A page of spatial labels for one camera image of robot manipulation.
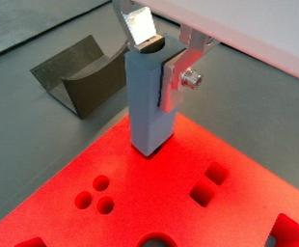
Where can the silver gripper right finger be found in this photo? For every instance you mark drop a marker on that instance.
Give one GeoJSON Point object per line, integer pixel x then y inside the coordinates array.
{"type": "Point", "coordinates": [178, 74]}

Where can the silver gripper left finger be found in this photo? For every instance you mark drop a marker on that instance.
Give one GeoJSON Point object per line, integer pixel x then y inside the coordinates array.
{"type": "Point", "coordinates": [137, 23]}

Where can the black curved holder stand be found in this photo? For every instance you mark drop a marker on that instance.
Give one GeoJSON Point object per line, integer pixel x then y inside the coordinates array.
{"type": "Point", "coordinates": [81, 77]}

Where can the red shape sorter box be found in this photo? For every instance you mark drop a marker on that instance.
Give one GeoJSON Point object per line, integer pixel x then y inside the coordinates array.
{"type": "Point", "coordinates": [196, 195]}

